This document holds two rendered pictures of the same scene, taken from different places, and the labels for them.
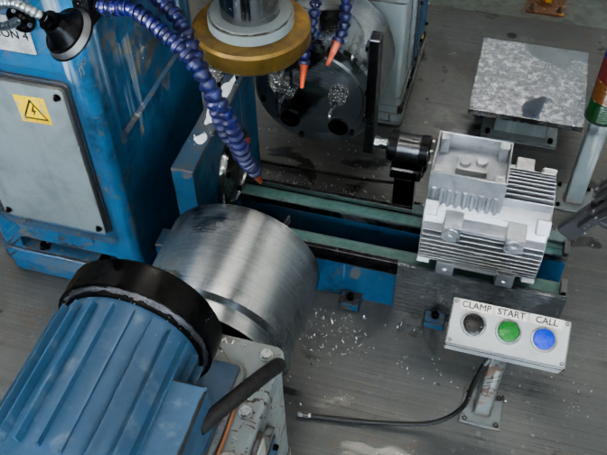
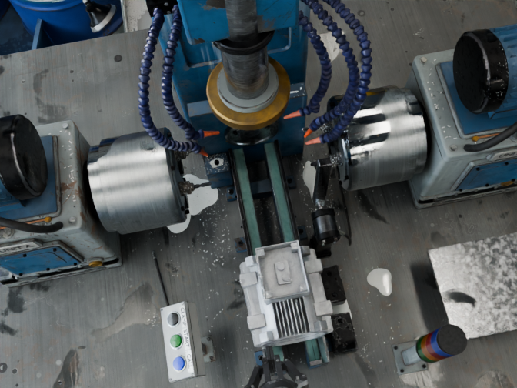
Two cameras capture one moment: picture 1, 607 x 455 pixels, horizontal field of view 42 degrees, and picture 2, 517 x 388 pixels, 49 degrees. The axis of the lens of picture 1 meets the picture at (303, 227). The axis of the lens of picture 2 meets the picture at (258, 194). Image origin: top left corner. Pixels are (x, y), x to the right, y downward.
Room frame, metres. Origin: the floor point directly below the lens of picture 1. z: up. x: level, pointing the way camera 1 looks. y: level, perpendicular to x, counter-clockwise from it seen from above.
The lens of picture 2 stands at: (0.78, -0.53, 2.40)
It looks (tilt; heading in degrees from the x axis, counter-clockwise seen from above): 69 degrees down; 69
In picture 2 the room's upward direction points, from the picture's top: 7 degrees counter-clockwise
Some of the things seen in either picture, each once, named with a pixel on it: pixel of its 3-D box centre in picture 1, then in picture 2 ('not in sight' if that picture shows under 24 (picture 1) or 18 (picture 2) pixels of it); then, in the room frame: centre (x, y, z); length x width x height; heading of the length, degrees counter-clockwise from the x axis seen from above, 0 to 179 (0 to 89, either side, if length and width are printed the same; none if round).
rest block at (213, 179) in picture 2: not in sight; (218, 170); (0.92, 0.13, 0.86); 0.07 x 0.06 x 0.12; 163
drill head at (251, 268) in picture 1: (214, 328); (122, 185); (0.66, 0.14, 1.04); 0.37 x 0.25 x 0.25; 163
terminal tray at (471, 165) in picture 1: (470, 172); (281, 272); (0.91, -0.27, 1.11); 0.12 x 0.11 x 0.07; 73
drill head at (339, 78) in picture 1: (330, 58); (382, 135); (1.32, -0.06, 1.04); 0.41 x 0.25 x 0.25; 163
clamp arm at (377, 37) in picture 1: (373, 96); (321, 183); (1.09, -0.13, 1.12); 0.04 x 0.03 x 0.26; 73
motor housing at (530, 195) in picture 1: (485, 216); (285, 297); (0.90, -0.31, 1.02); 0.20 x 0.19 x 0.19; 73
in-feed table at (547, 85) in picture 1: (525, 100); (485, 289); (1.39, -0.51, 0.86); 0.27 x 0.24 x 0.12; 163
